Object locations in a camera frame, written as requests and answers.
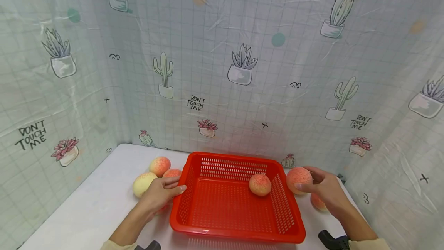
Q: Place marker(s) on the person's right index finger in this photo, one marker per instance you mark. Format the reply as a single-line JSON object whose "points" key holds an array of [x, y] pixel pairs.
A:
{"points": [[315, 171]]}

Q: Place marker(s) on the person's left forearm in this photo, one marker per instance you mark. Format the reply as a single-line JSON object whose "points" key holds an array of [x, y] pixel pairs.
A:
{"points": [[130, 228]]}

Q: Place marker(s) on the person's left hand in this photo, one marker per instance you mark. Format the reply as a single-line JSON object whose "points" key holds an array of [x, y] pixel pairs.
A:
{"points": [[156, 196]]}

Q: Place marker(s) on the person's left fingers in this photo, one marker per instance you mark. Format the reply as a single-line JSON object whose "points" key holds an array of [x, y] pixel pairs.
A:
{"points": [[175, 187]]}

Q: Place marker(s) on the red plastic mesh basket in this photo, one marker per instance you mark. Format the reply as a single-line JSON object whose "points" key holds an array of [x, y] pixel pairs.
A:
{"points": [[222, 211]]}

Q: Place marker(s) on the pink-orange peach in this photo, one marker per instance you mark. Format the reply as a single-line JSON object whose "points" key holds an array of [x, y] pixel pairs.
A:
{"points": [[172, 173], [297, 177], [163, 208], [259, 184], [160, 166], [317, 203]]}

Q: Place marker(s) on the person's right thumb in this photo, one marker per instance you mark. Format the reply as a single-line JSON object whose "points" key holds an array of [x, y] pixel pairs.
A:
{"points": [[304, 187]]}

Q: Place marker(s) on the person's right forearm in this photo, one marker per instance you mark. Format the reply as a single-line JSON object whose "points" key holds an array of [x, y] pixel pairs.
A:
{"points": [[355, 227]]}

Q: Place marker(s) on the pale yellow peach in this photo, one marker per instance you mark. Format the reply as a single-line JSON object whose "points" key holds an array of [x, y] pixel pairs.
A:
{"points": [[142, 184]]}

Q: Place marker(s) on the person's right hand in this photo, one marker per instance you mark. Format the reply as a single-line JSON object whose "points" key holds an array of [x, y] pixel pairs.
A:
{"points": [[327, 190]]}

